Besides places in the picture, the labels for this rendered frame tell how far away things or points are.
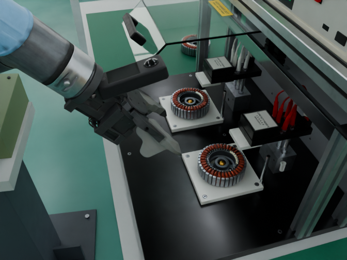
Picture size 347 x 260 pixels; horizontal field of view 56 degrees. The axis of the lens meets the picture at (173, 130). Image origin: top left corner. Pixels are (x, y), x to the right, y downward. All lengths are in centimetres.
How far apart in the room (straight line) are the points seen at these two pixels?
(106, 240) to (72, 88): 116
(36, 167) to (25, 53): 152
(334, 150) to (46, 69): 45
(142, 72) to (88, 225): 120
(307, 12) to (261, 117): 23
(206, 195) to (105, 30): 94
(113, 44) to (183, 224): 86
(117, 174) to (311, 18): 54
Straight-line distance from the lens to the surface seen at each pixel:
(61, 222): 168
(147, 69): 52
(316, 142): 88
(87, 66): 51
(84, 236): 161
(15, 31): 48
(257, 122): 72
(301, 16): 66
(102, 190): 176
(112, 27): 149
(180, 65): 120
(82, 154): 195
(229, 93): 97
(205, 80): 89
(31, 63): 49
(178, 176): 78
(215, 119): 92
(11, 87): 102
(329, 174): 58
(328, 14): 60
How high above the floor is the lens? 138
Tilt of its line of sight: 43 degrees down
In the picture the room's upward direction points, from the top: straight up
